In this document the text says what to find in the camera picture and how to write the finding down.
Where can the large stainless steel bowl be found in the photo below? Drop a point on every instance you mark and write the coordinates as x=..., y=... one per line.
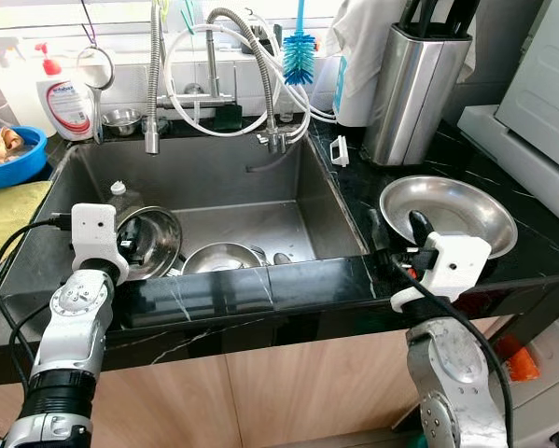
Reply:
x=162, y=247

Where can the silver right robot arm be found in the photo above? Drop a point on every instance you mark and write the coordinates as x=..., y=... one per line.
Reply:
x=447, y=373

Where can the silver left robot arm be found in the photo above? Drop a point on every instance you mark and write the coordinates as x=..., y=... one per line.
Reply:
x=74, y=317

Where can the clear bottle white cap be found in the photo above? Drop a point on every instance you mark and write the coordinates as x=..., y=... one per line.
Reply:
x=118, y=189

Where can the wide stainless steel plate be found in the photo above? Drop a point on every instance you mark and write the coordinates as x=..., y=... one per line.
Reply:
x=466, y=210

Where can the small white plastic clip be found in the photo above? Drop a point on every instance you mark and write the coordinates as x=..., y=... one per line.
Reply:
x=338, y=152

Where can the steel spoon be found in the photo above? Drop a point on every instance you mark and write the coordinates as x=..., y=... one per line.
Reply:
x=281, y=258

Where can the small stainless steel bowl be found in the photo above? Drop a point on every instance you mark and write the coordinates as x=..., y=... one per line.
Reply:
x=122, y=121

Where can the stainless steel sink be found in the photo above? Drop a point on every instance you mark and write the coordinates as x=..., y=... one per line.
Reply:
x=242, y=182

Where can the stainless steel knife block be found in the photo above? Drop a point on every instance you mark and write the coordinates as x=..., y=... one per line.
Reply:
x=414, y=93

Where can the straight flexible steel faucet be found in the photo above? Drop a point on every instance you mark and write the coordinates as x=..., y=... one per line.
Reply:
x=154, y=93

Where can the blue plastic bowl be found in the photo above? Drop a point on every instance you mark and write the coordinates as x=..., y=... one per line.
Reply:
x=13, y=175

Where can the black sponge holder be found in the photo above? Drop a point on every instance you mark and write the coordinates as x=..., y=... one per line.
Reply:
x=229, y=118

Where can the white soap bottle red pump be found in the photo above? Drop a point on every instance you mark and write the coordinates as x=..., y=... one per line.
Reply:
x=66, y=107

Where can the orange plastic item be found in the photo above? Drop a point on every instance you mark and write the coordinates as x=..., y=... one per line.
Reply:
x=520, y=362

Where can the brown food scraps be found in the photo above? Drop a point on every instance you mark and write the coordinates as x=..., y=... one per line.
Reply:
x=4, y=149

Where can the round metal strainer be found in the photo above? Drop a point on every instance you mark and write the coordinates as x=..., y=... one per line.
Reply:
x=92, y=70

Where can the white hanging cloth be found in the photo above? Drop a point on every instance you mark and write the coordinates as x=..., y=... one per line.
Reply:
x=368, y=56

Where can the curved gooseneck steel faucet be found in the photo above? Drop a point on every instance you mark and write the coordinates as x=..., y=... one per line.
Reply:
x=267, y=89

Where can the white spray bottle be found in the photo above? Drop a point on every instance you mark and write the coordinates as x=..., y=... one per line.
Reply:
x=8, y=93

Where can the white washing machine grey lid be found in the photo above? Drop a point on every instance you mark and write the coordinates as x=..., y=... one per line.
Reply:
x=540, y=75

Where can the blue bottle brush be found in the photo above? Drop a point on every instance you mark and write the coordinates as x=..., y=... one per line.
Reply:
x=299, y=58

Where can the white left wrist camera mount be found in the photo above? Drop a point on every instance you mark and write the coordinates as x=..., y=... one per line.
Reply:
x=97, y=233

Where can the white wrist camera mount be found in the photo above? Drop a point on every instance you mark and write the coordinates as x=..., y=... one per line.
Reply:
x=97, y=233
x=456, y=261

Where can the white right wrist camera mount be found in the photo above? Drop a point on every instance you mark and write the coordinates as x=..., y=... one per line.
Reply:
x=456, y=261

